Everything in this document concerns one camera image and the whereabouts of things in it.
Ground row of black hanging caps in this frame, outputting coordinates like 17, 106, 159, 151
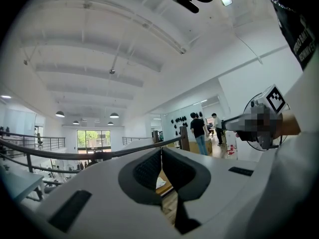
170, 111, 203, 136

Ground large window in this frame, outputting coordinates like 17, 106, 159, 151
76, 129, 111, 152

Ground brown cardboard box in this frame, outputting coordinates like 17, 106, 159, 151
204, 138, 213, 156

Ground silver chain necklace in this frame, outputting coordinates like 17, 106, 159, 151
265, 0, 296, 12

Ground black metal railing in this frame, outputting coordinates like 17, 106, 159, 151
0, 129, 185, 184

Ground grey blue desk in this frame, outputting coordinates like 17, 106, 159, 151
0, 165, 45, 204

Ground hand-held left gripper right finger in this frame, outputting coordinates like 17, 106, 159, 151
161, 147, 270, 236

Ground person's black printed shirt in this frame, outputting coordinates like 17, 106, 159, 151
259, 0, 319, 71

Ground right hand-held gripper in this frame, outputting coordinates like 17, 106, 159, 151
221, 84, 287, 151

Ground white plastic bag red print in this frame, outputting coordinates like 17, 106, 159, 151
226, 143, 237, 159

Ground black standing fan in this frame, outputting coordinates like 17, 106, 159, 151
243, 92, 291, 151

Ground person's right forearm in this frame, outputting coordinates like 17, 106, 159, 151
281, 111, 302, 137

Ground dark wooden post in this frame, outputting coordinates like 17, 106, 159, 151
179, 125, 190, 151

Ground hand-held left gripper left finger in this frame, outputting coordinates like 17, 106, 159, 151
32, 147, 180, 239

